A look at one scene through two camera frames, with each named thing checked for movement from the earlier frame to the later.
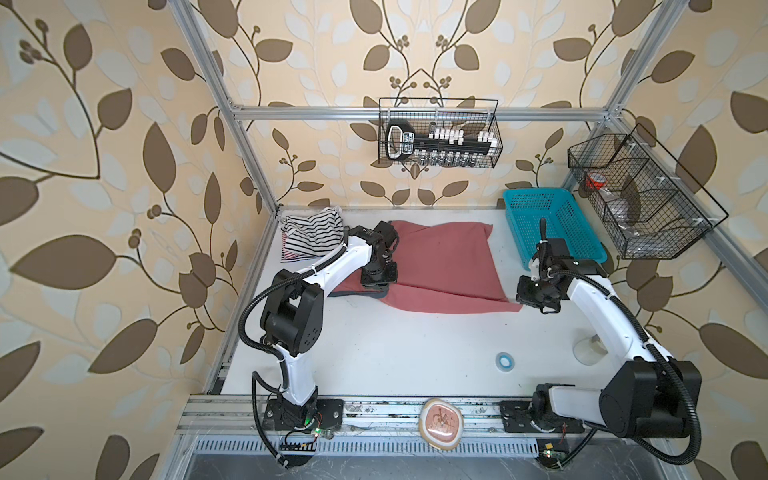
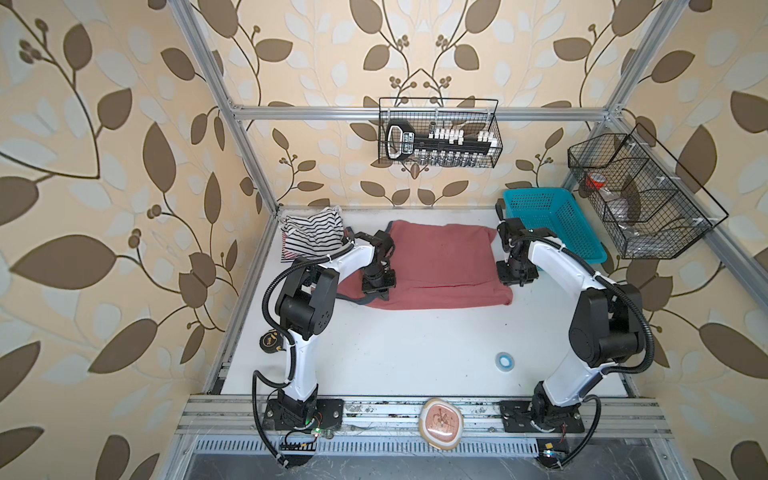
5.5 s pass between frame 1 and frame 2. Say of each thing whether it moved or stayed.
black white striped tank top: stayed
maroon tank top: stayed
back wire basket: stayed
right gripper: moved
